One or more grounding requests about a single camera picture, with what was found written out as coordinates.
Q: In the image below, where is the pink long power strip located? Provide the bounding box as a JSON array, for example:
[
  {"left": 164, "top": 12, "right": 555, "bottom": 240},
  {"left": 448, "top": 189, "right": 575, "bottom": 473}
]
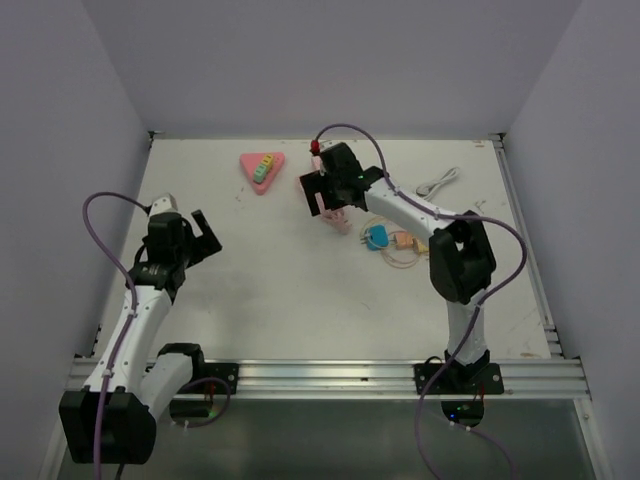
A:
[{"left": 311, "top": 156, "right": 323, "bottom": 172}]

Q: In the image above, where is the blue plug adapter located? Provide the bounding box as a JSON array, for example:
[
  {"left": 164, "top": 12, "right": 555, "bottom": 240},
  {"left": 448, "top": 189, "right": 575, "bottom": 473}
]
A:
[{"left": 364, "top": 224, "right": 389, "bottom": 251}]

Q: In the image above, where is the yellow USB charger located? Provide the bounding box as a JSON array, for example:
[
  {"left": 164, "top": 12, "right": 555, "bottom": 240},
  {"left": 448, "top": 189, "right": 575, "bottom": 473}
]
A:
[{"left": 261, "top": 154, "right": 275, "bottom": 171}]

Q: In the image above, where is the peach USB charger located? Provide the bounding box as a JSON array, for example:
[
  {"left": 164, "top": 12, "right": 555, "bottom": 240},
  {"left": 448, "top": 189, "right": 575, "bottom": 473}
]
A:
[{"left": 393, "top": 231, "right": 414, "bottom": 250}]

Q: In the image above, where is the green USB charger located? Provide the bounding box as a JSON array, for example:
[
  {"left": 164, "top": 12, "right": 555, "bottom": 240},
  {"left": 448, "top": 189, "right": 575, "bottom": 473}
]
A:
[{"left": 253, "top": 164, "right": 269, "bottom": 184}]

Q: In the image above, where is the pink triangular power strip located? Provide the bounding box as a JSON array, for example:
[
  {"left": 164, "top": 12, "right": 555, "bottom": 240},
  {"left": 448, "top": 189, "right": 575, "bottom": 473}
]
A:
[{"left": 239, "top": 152, "right": 286, "bottom": 195}]

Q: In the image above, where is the yellow plug charger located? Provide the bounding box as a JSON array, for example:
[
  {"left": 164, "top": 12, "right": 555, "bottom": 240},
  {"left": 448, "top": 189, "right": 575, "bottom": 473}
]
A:
[{"left": 412, "top": 238, "right": 429, "bottom": 255}]

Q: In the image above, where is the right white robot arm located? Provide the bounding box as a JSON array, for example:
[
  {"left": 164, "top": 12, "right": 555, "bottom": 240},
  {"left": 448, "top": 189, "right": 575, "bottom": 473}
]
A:
[{"left": 300, "top": 140, "right": 496, "bottom": 393}]

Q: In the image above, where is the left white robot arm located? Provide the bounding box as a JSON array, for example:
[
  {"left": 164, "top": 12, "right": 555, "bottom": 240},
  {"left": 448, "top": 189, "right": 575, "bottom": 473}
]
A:
[{"left": 59, "top": 209, "right": 222, "bottom": 467}]

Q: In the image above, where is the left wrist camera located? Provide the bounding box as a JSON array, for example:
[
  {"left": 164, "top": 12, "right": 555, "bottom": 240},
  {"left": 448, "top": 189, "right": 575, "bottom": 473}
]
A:
[{"left": 148, "top": 193, "right": 179, "bottom": 217}]

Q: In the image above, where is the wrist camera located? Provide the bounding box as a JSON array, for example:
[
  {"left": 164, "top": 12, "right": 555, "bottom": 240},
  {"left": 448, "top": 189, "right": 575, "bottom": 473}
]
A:
[
  {"left": 148, "top": 193, "right": 179, "bottom": 217},
  {"left": 309, "top": 140, "right": 333, "bottom": 156}
]

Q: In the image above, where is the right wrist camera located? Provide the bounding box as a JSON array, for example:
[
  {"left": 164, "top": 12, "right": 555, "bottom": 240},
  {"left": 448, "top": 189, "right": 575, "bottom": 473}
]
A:
[{"left": 309, "top": 140, "right": 333, "bottom": 156}]

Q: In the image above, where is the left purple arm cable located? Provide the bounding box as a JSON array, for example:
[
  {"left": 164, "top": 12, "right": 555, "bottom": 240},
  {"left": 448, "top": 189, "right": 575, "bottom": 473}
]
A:
[{"left": 80, "top": 191, "right": 232, "bottom": 480}]

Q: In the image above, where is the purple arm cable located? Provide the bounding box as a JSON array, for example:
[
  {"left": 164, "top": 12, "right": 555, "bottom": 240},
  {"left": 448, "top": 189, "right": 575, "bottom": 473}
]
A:
[
  {"left": 80, "top": 191, "right": 232, "bottom": 480},
  {"left": 313, "top": 123, "right": 529, "bottom": 480}
]

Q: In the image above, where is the white power cord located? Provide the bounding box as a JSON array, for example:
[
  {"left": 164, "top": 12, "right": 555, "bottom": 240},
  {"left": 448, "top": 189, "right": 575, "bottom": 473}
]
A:
[{"left": 414, "top": 166, "right": 461, "bottom": 201}]

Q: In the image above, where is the yellow charging cable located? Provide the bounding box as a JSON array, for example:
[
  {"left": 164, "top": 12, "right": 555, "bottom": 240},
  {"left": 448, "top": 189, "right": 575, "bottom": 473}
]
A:
[{"left": 357, "top": 214, "right": 431, "bottom": 269}]

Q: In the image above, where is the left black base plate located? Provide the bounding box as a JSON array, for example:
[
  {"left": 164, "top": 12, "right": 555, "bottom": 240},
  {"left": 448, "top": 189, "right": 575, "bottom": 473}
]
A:
[{"left": 186, "top": 362, "right": 240, "bottom": 396}]

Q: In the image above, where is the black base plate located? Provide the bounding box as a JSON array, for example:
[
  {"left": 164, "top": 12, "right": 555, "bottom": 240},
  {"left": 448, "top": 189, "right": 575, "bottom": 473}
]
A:
[
  {"left": 413, "top": 355, "right": 505, "bottom": 395},
  {"left": 186, "top": 362, "right": 240, "bottom": 396}
]

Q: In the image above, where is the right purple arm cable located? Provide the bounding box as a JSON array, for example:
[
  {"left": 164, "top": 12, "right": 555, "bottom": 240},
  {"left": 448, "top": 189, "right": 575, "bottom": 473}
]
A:
[{"left": 313, "top": 123, "right": 529, "bottom": 480}]

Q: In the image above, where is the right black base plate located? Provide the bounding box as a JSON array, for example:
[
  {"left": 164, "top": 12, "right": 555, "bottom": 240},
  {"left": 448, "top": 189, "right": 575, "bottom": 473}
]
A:
[{"left": 413, "top": 355, "right": 505, "bottom": 395}]

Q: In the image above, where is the aluminium rail frame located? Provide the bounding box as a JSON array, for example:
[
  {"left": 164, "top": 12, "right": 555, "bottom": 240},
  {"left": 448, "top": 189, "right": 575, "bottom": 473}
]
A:
[{"left": 64, "top": 356, "right": 591, "bottom": 399}]

